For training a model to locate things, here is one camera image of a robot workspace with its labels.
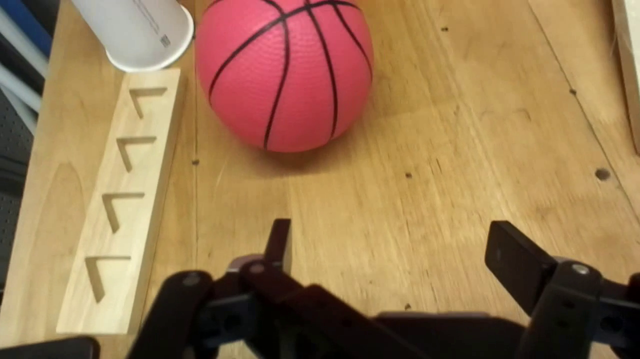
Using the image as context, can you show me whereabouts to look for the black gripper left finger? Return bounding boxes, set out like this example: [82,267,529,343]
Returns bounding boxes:
[125,217,415,359]

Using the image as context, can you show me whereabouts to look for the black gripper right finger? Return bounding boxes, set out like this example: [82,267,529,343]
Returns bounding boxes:
[483,219,640,359]

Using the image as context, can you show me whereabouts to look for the pink basketball-pattern ball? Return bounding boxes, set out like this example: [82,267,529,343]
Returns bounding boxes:
[194,0,375,156]

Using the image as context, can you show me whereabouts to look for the wooden block with notches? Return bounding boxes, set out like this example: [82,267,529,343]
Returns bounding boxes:
[54,66,184,337]

